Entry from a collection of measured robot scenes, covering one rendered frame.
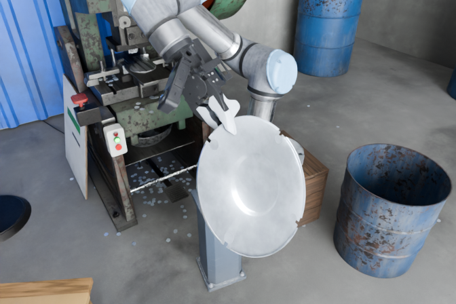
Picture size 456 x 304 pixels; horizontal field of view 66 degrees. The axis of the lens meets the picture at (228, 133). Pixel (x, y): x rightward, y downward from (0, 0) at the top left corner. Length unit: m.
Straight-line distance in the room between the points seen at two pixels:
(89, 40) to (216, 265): 1.26
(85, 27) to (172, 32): 1.27
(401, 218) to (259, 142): 0.93
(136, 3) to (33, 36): 2.21
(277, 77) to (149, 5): 0.44
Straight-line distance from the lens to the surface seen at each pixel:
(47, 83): 3.03
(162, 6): 0.74
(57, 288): 1.45
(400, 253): 1.75
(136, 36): 1.72
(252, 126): 0.76
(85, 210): 2.17
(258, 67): 1.04
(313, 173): 1.76
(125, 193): 1.86
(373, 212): 1.58
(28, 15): 2.88
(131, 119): 1.72
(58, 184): 2.40
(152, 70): 1.72
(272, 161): 0.78
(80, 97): 1.60
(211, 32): 1.01
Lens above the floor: 1.44
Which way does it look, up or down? 33 degrees down
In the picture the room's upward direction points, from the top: straight up
